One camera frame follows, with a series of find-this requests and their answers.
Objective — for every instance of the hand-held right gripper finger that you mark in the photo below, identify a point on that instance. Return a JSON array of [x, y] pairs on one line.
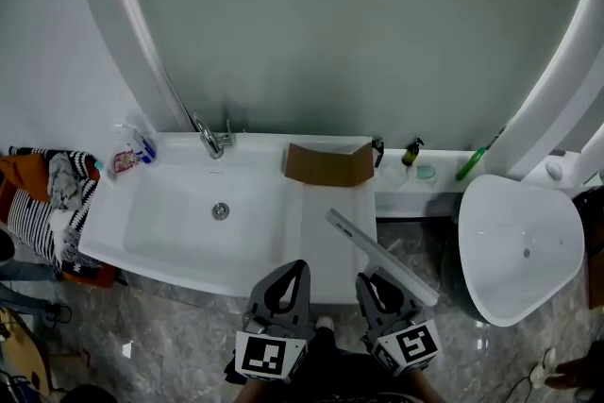
[[401, 299], [370, 302]]

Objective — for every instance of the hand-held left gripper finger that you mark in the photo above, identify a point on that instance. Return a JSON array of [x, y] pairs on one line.
[[266, 288], [302, 297]]

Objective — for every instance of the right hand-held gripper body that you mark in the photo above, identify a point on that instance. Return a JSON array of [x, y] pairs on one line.
[[406, 342]]

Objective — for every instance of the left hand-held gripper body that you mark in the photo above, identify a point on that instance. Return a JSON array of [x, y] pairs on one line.
[[271, 351]]

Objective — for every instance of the grey squeegee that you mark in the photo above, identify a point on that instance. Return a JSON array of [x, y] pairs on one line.
[[373, 245]]

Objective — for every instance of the person's left forearm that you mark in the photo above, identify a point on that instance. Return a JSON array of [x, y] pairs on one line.
[[264, 391]]

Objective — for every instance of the person's right forearm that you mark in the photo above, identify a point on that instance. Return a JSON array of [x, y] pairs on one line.
[[422, 387]]

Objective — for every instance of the person's white shoe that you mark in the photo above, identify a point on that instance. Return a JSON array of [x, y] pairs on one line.
[[325, 324]]

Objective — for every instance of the chrome sink drain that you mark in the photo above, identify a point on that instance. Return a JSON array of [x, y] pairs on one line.
[[221, 211]]

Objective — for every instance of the white rectangular sink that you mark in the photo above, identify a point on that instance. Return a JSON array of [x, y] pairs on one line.
[[189, 222]]

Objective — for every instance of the white ledge shelf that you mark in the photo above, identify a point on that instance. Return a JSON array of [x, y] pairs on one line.
[[415, 193]]

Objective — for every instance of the white oval bathtub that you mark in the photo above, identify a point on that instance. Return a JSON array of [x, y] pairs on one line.
[[514, 245]]

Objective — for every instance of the green soap dish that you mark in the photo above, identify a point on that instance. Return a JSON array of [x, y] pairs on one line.
[[426, 172]]

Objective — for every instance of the brown cardboard piece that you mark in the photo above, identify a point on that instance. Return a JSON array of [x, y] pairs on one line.
[[325, 167]]

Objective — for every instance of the white paper scrap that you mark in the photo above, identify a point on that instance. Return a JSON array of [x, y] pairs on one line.
[[127, 349]]

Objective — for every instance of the dark pump bottle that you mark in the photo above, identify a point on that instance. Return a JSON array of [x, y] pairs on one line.
[[410, 155]]

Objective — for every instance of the black pump dispenser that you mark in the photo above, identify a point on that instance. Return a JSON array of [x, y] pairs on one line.
[[377, 151]]

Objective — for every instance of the green bottle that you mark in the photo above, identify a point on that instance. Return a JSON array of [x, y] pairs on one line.
[[471, 164]]

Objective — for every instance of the chrome faucet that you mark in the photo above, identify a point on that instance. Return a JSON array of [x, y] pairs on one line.
[[210, 141]]

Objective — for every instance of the blue white tube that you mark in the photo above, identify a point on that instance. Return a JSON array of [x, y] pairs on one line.
[[145, 147]]

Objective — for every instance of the red patterned pouch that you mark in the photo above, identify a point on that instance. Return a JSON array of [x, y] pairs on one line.
[[125, 161]]

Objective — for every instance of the white soap bar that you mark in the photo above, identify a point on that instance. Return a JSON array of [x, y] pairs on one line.
[[554, 169]]

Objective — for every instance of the teal cap bottle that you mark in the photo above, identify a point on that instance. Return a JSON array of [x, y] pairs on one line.
[[98, 165]]

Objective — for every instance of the clear plastic bag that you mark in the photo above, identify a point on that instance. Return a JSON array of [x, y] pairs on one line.
[[123, 129]]

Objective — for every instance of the grey crumpled cloth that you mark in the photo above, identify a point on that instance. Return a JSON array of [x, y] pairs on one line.
[[65, 181]]

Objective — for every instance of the black white striped cloth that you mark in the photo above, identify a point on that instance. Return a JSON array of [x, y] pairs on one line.
[[33, 217]]

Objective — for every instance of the wooden board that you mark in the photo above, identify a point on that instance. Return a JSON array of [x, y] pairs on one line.
[[21, 354]]

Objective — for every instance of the orange chair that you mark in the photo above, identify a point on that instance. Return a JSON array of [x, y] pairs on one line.
[[26, 172]]

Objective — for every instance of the white shower enclosure frame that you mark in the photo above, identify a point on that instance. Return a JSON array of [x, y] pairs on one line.
[[122, 14]]

